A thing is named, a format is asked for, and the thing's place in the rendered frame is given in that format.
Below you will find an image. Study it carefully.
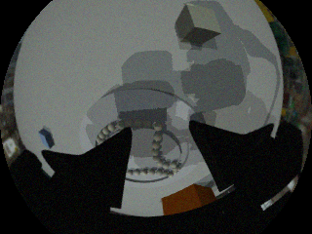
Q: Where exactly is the small blue block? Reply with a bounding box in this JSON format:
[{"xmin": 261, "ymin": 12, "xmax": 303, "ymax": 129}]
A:
[{"xmin": 38, "ymin": 129, "xmax": 55, "ymax": 149}]

